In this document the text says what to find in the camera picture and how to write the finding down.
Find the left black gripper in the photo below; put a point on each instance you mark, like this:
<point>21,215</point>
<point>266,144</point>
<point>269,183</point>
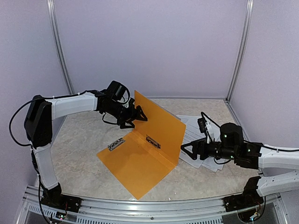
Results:
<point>132,115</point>

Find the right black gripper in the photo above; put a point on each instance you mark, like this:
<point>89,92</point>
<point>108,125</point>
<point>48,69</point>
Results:
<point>196,144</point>

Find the orange folder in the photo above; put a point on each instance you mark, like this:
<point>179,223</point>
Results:
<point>137,164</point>

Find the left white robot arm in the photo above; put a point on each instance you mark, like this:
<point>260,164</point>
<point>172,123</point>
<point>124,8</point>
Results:
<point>42,111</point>

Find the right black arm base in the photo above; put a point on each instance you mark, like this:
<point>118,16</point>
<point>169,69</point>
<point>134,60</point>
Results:
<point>248,198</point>

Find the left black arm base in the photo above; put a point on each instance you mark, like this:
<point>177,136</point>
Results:
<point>60,201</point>

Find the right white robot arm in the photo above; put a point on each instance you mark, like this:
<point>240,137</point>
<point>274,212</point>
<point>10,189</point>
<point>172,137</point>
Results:
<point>252,155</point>

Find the orange folder edge clip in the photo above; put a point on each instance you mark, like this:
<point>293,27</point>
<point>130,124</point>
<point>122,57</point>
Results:
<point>115,144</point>

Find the orange folder centre clip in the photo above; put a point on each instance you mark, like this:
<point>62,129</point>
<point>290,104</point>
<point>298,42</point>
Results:
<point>153,142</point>

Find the white printed sheet dense text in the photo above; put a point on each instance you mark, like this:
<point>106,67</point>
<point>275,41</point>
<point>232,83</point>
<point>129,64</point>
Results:
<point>210,164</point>

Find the white printed sheet middle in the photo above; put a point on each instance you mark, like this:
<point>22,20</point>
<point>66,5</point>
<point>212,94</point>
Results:
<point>192,133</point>

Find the white printed sheet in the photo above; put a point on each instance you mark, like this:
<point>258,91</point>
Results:
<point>192,133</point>
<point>187,119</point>

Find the white printed sheet back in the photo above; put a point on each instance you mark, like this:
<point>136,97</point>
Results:
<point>187,119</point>

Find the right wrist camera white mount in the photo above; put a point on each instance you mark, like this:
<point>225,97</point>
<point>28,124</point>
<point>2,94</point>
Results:
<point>206,128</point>

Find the right aluminium frame post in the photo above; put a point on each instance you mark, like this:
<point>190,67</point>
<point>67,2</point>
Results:
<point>241,50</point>

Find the aluminium frame post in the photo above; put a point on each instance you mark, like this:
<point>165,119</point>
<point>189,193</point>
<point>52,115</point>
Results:
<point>241,50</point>
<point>58,45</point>

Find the left aluminium frame post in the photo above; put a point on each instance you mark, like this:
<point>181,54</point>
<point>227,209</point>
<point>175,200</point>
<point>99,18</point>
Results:
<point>58,45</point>

